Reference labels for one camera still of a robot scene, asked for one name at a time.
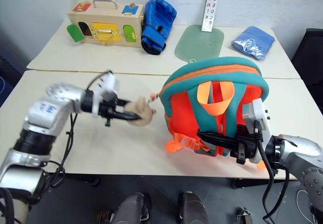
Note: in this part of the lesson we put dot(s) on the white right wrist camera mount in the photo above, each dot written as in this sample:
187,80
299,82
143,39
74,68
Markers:
261,118

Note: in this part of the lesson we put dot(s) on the wooden latch lock box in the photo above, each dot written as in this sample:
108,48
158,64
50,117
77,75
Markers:
106,23

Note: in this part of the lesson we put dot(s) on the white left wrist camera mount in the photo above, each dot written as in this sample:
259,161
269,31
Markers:
109,82

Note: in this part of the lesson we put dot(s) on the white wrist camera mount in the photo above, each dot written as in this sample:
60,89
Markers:
109,82
261,118

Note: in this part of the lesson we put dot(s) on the beige plush toy pendant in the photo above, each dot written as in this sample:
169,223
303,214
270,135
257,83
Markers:
141,111

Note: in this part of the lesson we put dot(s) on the orange and teal backpack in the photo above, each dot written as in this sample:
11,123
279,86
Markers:
194,95

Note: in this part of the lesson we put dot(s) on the black chair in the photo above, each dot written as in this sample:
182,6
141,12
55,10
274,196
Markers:
309,57

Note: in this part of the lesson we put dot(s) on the dark rounded shape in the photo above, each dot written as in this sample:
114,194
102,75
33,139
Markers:
192,207
132,209

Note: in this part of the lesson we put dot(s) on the blue cloth in plastic bag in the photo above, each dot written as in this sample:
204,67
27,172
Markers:
253,42

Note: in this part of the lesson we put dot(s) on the white alphabet letter strip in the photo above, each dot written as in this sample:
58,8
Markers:
211,5

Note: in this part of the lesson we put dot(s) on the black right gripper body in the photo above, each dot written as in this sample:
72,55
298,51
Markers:
246,143

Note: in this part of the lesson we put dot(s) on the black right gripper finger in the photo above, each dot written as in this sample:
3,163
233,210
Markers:
217,137
222,144

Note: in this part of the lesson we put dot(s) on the blue boxing glove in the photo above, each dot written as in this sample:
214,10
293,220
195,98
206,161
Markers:
157,24

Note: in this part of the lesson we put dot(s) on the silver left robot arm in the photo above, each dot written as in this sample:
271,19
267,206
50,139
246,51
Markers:
43,113

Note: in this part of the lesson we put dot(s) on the green cutting board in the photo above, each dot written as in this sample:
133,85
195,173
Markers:
199,43

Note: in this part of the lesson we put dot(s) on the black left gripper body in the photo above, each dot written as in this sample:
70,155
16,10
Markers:
107,109

